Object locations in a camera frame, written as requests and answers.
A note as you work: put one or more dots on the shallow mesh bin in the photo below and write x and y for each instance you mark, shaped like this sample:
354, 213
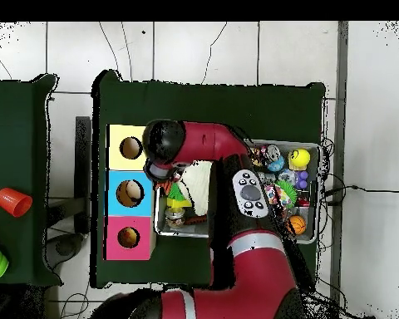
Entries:
183, 232

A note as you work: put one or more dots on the crushed metal can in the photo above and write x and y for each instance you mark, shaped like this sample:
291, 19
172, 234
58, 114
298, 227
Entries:
175, 217

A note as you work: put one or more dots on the large green spiky ball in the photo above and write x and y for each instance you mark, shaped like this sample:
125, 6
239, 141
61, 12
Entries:
176, 193

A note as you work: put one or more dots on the cream muslin cloth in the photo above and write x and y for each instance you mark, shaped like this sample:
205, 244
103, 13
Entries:
199, 186

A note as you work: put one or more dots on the purple toy building block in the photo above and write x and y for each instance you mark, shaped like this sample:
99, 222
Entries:
301, 179

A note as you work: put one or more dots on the dark green tablecloth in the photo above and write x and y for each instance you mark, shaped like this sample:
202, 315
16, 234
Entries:
202, 99
20, 232

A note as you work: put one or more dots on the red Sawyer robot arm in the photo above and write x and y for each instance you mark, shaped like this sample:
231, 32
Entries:
212, 139

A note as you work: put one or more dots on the orange plastic cup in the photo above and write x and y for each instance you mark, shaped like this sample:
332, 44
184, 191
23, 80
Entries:
13, 202

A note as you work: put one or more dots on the wooden box with three holes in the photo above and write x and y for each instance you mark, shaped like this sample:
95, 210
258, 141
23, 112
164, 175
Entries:
114, 206

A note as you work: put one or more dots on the yellow toy block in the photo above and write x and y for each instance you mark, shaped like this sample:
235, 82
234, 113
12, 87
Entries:
178, 202

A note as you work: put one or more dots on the yellow ball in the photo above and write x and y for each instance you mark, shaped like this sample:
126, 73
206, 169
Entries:
299, 158

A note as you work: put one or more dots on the small orange basketball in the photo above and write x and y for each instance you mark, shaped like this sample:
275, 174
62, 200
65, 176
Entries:
298, 225

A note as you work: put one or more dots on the yellow plush duck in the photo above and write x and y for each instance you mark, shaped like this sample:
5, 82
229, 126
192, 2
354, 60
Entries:
129, 236

